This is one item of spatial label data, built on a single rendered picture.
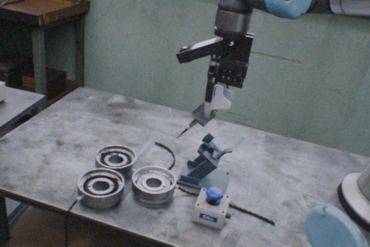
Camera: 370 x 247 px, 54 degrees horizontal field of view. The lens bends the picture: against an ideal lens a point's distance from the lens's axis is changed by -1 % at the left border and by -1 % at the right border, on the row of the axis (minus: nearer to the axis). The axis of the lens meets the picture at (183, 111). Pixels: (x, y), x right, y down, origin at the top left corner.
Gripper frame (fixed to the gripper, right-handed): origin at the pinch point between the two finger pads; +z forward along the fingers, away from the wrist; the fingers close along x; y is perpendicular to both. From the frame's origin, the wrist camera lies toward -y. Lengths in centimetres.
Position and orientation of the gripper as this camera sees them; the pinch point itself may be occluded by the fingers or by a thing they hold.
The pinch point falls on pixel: (207, 109)
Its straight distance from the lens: 88.4
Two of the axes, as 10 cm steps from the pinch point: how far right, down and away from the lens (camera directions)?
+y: 9.6, 2.3, -1.8
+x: 2.6, -4.0, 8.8
